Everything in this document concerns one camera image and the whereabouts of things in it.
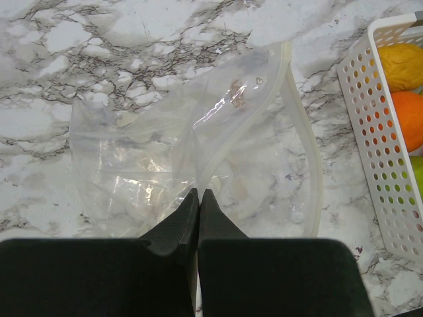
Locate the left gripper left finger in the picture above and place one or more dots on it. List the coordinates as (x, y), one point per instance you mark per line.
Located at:
(152, 275)

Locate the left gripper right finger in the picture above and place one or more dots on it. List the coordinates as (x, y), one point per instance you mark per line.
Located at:
(242, 276)

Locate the clear zip top bag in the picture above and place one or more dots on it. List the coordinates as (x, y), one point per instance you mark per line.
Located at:
(239, 130)

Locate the light green toy apple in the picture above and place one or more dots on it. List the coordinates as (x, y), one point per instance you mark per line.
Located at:
(417, 166)

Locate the orange toy fruit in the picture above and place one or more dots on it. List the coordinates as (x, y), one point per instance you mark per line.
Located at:
(408, 107)

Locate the white perforated plastic basket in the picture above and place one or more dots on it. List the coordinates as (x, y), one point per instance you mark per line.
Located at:
(387, 167)

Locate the orange yellow toy potato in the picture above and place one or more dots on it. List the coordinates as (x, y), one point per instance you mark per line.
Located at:
(402, 66)

